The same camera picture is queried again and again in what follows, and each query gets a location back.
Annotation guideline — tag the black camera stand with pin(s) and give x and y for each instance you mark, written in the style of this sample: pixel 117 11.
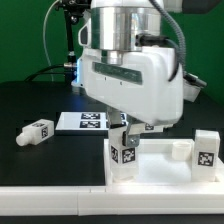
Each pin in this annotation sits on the black camera stand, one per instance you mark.
pixel 73 12

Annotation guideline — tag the white marker base plate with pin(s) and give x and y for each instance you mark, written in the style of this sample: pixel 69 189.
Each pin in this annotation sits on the white marker base plate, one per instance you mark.
pixel 82 121

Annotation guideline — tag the white front obstacle wall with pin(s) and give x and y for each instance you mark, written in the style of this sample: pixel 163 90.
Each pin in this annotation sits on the white front obstacle wall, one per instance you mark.
pixel 84 201

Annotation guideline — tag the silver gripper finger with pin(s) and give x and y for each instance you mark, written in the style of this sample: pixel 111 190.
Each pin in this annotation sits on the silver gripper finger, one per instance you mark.
pixel 114 118
pixel 131 136

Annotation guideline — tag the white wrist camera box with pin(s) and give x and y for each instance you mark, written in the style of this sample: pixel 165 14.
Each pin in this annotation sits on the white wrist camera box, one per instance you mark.
pixel 192 86

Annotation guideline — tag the white square table top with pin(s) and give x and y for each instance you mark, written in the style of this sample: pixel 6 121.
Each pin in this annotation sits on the white square table top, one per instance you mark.
pixel 161 162

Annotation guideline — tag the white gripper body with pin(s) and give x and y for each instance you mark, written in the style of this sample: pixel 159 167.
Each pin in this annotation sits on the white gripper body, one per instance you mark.
pixel 147 86

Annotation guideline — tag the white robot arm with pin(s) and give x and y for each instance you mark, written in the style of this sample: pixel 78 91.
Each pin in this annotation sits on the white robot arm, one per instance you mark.
pixel 115 27

